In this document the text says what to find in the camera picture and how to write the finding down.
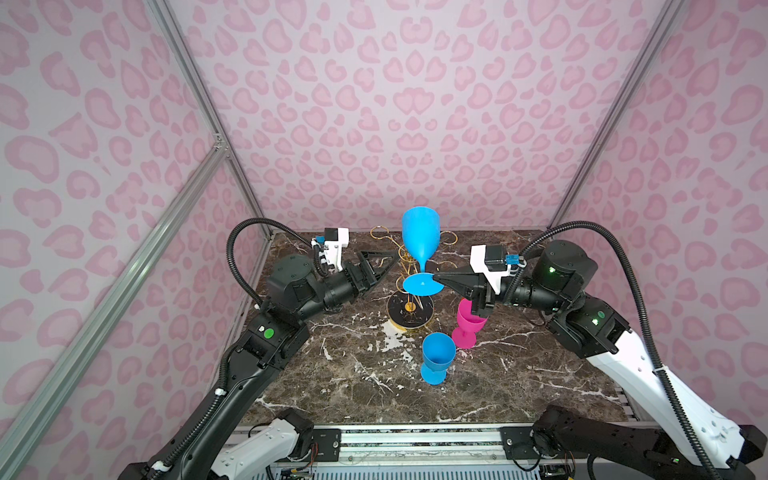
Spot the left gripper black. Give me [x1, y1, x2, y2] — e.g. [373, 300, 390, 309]
[296, 251, 398, 327]

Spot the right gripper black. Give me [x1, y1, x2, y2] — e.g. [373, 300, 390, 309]
[435, 253, 567, 320]

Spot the magenta wine glass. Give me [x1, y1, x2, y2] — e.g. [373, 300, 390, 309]
[451, 299, 487, 349]

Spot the blue wine glass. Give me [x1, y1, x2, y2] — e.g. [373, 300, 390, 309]
[402, 206, 443, 297]
[420, 332, 456, 386]

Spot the blue wine glass front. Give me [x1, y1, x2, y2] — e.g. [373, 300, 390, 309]
[420, 332, 456, 386]

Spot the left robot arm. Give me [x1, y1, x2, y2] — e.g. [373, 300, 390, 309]
[119, 251, 399, 479]

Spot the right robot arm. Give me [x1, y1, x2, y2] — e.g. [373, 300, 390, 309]
[434, 240, 767, 479]

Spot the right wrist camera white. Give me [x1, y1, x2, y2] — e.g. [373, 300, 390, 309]
[470, 245, 527, 295]

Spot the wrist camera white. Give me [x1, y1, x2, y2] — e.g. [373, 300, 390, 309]
[311, 227, 350, 277]
[470, 245, 527, 295]

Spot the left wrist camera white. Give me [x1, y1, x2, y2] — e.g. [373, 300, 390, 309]
[311, 227, 350, 277]

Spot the gold wire glass rack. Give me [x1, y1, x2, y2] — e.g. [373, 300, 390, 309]
[368, 226, 461, 332]

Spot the aluminium mounting rail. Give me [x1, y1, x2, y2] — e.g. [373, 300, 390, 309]
[197, 422, 685, 480]

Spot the aluminium frame strut diagonal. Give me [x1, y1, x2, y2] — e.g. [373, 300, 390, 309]
[1, 143, 229, 479]

